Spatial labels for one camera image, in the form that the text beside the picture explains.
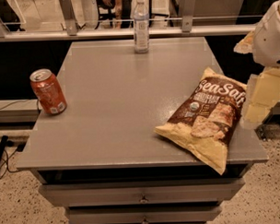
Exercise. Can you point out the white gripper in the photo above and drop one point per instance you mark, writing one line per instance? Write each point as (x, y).
(270, 41)

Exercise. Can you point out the brown sea salt chip bag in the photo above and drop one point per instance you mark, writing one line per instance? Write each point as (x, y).
(205, 123)

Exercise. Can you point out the clear plastic water bottle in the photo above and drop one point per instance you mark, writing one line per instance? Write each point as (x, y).
(141, 27)

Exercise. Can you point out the grey cabinet top drawer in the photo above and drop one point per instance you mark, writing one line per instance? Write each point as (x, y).
(112, 194)

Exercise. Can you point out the grey cabinet drawer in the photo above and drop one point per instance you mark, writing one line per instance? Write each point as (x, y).
(112, 194)
(135, 214)

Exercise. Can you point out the top drawer metal knob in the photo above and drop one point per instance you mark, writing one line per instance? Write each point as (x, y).
(143, 200)

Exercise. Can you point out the drawer metal knob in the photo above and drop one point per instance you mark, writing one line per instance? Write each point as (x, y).
(144, 221)
(143, 200)

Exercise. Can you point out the orange soda can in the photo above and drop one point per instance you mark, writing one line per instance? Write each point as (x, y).
(47, 89)

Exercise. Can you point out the metal railing with glass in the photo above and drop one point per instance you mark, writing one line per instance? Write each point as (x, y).
(62, 24)

